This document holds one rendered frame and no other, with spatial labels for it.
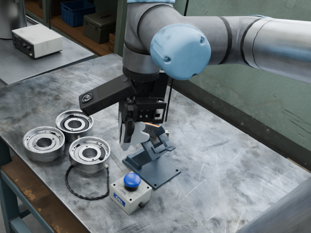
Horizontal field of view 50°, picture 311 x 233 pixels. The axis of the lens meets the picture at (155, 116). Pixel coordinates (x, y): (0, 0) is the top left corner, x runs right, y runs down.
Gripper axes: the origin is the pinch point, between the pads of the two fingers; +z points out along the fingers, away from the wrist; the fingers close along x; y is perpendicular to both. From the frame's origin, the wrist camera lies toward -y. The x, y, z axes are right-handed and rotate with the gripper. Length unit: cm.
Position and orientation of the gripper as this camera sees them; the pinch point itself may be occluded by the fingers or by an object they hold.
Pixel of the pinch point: (121, 145)
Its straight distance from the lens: 75.1
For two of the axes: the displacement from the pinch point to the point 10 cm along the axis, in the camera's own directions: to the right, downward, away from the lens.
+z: -1.5, 7.9, 6.0
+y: 9.5, -0.5, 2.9
